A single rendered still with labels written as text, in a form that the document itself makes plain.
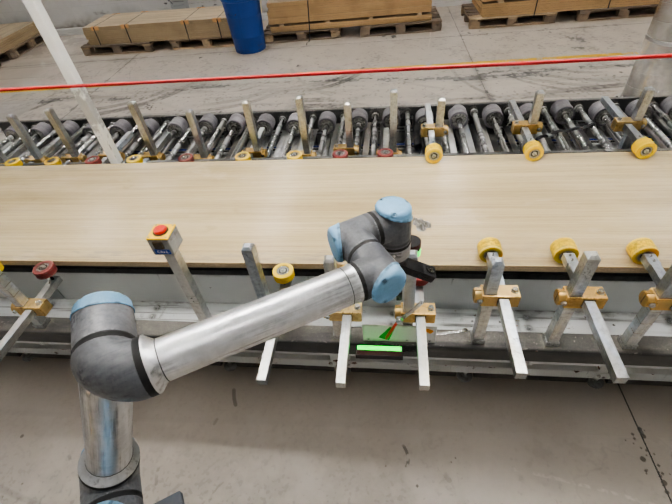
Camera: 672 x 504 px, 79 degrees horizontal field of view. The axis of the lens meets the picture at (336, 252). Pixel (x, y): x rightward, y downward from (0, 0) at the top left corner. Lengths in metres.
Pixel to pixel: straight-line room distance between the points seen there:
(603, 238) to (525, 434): 0.98
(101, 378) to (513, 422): 1.85
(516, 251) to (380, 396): 1.04
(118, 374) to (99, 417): 0.31
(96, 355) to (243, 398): 1.54
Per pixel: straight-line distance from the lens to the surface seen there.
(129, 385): 0.82
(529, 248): 1.66
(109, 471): 1.33
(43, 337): 2.13
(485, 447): 2.18
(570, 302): 1.45
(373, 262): 0.87
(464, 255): 1.57
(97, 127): 2.52
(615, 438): 2.39
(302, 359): 2.17
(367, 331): 1.50
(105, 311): 0.92
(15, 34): 9.61
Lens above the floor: 1.99
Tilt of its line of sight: 44 degrees down
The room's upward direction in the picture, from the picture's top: 7 degrees counter-clockwise
